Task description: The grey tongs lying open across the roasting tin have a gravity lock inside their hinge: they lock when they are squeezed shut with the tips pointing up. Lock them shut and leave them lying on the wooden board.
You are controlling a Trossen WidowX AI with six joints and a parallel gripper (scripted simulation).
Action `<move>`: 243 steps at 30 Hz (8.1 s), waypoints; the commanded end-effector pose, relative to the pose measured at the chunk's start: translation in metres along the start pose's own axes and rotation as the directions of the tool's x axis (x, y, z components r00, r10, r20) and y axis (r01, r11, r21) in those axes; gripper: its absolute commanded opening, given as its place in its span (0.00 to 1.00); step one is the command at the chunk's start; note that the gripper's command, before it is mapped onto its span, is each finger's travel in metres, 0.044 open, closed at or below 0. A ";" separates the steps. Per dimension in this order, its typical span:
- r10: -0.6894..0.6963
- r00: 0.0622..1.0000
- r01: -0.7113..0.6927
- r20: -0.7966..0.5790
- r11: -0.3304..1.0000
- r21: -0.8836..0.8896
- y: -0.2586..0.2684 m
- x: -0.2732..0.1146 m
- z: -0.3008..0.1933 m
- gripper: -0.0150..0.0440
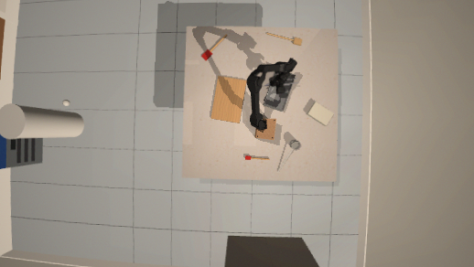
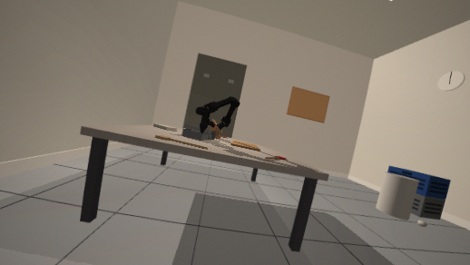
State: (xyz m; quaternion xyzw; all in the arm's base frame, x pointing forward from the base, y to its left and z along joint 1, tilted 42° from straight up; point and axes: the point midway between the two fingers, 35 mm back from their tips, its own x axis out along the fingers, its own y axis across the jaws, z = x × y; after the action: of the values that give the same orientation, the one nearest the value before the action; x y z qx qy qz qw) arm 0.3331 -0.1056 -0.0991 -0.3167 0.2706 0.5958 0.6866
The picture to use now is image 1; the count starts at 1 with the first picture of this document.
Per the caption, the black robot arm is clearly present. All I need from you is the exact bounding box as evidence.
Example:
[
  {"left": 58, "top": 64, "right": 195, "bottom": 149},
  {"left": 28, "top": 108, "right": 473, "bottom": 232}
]
[{"left": 246, "top": 58, "right": 297, "bottom": 130}]

